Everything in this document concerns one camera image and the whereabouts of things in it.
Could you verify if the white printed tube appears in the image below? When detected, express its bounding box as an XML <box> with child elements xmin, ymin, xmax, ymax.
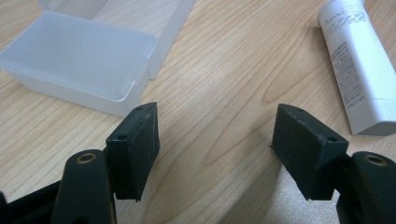
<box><xmin>317</xmin><ymin>0</ymin><xmax>396</xmax><ymax>137</ymax></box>

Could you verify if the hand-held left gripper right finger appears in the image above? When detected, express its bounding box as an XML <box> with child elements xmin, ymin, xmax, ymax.
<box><xmin>270</xmin><ymin>104</ymin><xmax>349</xmax><ymax>202</ymax></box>

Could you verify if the translucent plastic box with lid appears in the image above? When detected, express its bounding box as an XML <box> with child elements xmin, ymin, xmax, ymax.
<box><xmin>0</xmin><ymin>0</ymin><xmax>198</xmax><ymax>119</ymax></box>

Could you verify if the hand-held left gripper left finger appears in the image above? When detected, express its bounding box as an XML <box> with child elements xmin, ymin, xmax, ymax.
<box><xmin>106</xmin><ymin>102</ymin><xmax>161</xmax><ymax>202</ymax></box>

